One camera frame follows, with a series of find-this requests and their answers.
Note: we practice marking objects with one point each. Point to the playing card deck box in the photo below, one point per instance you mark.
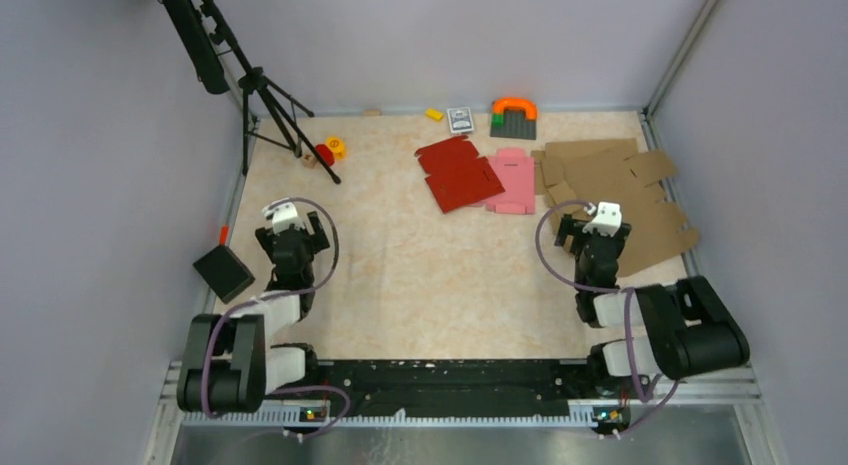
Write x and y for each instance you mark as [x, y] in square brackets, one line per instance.
[460, 120]

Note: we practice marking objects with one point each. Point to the brown flat cardboard sheets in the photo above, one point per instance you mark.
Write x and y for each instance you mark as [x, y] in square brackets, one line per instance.
[616, 171]

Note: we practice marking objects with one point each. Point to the black corrugated paper box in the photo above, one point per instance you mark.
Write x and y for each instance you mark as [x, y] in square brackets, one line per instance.
[225, 274]

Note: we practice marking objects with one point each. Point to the grey building baseplate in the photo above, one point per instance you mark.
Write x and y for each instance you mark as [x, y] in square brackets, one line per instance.
[515, 126]

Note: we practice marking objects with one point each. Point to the red yellow toy spool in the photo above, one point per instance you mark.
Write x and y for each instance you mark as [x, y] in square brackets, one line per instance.
[332, 150]

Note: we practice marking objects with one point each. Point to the pink flat cardboard sheet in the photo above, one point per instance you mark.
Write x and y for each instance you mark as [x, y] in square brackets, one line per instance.
[515, 169]

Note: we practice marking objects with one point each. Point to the small wooden cube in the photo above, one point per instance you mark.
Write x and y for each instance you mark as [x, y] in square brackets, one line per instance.
[309, 161]

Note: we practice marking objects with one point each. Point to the orange arch toy block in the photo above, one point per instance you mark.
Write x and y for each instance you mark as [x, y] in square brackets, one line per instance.
[524, 105]

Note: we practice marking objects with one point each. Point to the yellow small block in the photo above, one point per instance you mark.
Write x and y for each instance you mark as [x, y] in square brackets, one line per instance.
[434, 114]

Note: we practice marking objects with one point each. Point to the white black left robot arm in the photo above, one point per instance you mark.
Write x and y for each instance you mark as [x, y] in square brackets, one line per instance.
[229, 364]

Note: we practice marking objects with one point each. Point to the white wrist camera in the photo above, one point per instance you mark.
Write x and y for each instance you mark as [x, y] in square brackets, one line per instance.
[283, 215]
[605, 219]

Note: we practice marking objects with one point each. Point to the red flat cardboard sheet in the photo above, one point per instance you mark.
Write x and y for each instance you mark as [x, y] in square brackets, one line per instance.
[456, 174]

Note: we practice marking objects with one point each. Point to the black camera tripod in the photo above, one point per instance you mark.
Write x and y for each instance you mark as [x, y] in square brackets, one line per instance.
[220, 64]

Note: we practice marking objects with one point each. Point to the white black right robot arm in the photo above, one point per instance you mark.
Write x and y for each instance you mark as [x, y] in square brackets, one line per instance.
[678, 331]

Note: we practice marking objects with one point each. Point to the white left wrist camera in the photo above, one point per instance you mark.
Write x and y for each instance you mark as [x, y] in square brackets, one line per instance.
[283, 215]

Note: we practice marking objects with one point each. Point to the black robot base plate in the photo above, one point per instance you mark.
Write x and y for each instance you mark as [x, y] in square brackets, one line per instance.
[463, 388]

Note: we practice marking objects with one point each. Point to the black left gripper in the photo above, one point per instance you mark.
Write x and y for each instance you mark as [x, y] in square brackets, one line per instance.
[317, 241]

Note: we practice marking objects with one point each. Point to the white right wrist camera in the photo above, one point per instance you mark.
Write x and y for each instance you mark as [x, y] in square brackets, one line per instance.
[605, 219]

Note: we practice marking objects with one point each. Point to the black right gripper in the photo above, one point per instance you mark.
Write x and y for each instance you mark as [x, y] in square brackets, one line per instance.
[573, 228]

